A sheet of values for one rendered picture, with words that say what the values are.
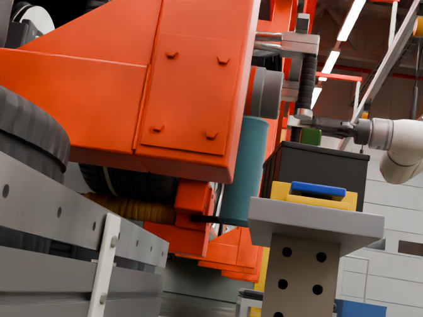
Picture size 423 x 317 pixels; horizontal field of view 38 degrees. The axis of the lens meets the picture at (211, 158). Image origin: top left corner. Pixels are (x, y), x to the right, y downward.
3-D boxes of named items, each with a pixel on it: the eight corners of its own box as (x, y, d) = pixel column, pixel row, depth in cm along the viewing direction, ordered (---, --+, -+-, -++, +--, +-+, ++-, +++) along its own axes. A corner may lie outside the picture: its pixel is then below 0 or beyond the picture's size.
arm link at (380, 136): (384, 154, 179) (364, 151, 180) (387, 124, 181) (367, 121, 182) (391, 146, 171) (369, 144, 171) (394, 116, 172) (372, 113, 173)
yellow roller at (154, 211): (77, 213, 164) (82, 192, 165) (185, 229, 160) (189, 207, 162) (71, 210, 158) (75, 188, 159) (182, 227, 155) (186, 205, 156)
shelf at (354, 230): (251, 244, 119) (253, 229, 119) (339, 258, 117) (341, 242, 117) (246, 219, 77) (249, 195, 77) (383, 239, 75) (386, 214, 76)
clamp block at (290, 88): (276, 100, 183) (277, 83, 184) (306, 104, 182) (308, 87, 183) (276, 94, 179) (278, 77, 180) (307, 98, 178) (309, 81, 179)
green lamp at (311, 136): (298, 150, 122) (300, 131, 123) (318, 153, 122) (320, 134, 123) (299, 146, 118) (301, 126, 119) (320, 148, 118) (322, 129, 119)
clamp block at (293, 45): (279, 57, 150) (281, 38, 151) (315, 61, 149) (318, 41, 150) (279, 50, 145) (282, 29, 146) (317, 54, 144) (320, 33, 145)
